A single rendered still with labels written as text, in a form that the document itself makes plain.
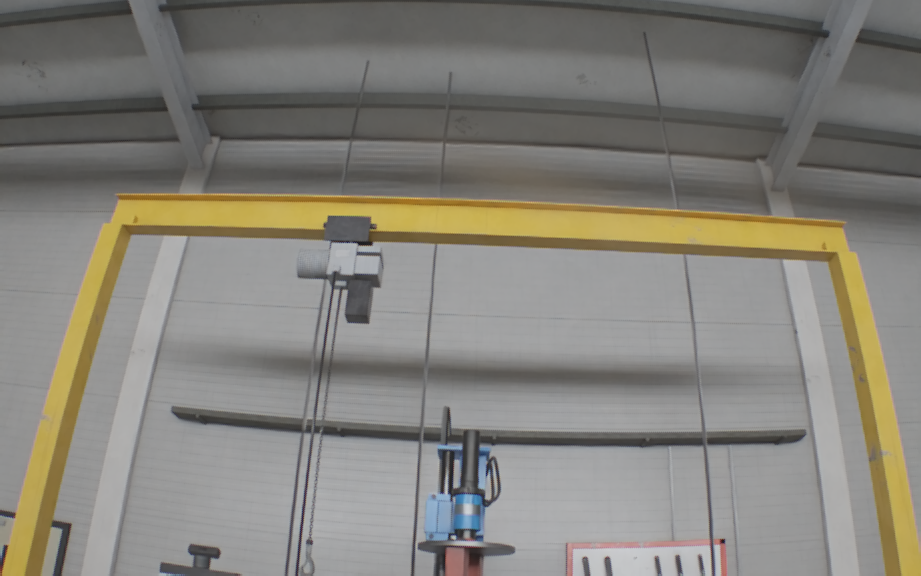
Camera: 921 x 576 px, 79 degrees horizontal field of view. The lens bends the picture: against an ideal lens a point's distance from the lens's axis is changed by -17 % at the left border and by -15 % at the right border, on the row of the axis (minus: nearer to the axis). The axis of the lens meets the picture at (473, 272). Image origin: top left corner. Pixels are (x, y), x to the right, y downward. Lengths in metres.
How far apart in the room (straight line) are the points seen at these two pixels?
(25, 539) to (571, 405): 4.67
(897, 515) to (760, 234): 2.07
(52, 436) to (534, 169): 5.71
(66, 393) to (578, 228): 3.45
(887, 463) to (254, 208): 4.41
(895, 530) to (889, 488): 0.25
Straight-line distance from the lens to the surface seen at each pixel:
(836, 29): 7.33
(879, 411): 4.46
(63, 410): 4.41
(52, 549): 7.15
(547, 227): 4.34
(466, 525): 3.94
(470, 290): 6.78
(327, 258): 4.16
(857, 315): 4.67
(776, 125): 8.11
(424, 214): 4.37
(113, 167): 8.99
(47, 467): 4.35
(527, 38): 7.06
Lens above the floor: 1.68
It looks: 30 degrees up
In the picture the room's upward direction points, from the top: 3 degrees clockwise
